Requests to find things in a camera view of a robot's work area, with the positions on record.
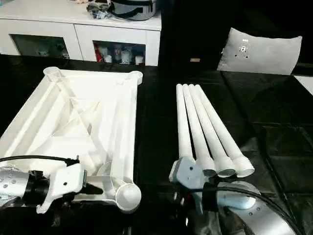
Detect dark tangled strap bundle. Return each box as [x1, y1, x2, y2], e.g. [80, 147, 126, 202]
[85, 2, 113, 20]

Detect grey cushion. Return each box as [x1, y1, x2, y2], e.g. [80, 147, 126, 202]
[217, 27, 303, 75]

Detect black table mat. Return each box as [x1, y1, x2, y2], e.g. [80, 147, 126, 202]
[0, 53, 313, 235]

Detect white plastic table leg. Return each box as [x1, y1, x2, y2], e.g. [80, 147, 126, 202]
[182, 83, 217, 178]
[195, 84, 255, 178]
[176, 83, 196, 162]
[188, 83, 237, 179]

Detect white cabinet with glass doors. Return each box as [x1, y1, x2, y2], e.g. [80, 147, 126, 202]
[0, 9, 162, 67]

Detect black couch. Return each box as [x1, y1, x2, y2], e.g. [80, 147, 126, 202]
[158, 0, 313, 74]

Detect white plastic table top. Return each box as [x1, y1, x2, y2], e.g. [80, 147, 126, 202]
[0, 66, 144, 214]

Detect silver and black helmet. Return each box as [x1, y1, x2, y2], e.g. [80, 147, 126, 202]
[111, 0, 157, 21]

